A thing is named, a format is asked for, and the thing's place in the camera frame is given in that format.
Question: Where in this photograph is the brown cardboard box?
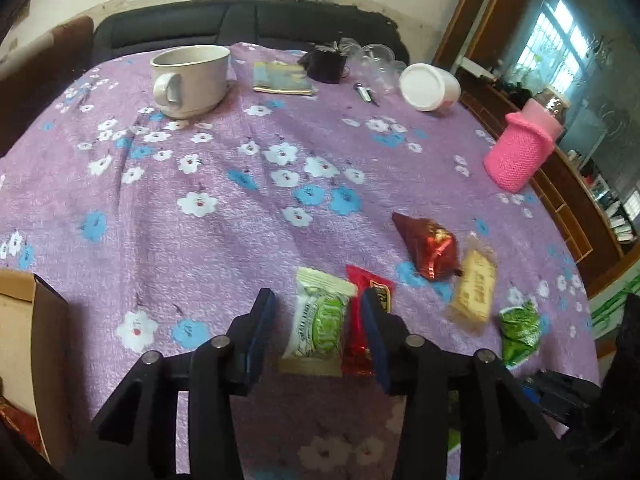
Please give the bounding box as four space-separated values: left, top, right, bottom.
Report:
0 267 71 466

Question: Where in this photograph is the white ceramic mug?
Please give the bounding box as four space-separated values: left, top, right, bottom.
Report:
150 44 233 120

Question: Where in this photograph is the red foil snack packet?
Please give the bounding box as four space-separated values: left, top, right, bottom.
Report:
341 265 396 377

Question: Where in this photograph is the green white carton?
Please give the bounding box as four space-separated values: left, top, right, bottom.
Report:
590 275 640 341

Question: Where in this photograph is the wooden cabinet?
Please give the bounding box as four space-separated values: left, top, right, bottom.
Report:
432 0 640 301

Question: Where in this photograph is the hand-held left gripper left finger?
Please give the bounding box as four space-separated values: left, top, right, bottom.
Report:
92 287 277 480

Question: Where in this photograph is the beige snack bar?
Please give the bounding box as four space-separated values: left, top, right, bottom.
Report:
445 247 498 333

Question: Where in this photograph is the purple floral tablecloth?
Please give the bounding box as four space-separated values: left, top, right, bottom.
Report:
0 42 601 480

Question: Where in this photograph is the bright green snack packet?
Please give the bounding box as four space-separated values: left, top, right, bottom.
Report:
498 300 543 368

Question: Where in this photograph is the window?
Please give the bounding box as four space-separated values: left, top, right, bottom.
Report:
515 0 591 91

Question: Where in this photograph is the small black lighter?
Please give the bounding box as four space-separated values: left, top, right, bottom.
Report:
354 82 381 107

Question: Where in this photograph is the black plant pot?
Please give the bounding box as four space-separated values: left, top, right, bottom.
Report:
300 42 349 85

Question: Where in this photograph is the dark red pyramid snack packet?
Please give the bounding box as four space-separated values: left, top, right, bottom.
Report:
391 211 463 282

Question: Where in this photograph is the clear plastic cup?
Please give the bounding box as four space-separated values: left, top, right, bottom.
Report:
357 42 408 93

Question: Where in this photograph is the black sofa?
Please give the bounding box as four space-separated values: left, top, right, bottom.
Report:
92 0 411 66

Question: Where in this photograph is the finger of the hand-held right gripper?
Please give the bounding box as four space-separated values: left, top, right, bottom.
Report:
522 371 603 427

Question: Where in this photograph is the flat printed paper packet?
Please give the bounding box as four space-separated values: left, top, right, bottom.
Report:
252 60 318 97

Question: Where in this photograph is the brown armchair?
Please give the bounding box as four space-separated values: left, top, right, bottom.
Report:
0 15 96 156

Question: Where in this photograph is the pink thermos with knit sleeve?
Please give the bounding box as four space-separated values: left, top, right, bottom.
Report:
482 99 566 193

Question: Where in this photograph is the white green snack packet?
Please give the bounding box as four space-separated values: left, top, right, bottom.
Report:
278 266 357 377

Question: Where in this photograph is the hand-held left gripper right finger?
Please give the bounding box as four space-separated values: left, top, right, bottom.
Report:
361 287 571 480

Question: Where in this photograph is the white plastic jar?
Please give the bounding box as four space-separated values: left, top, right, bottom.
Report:
398 62 462 112

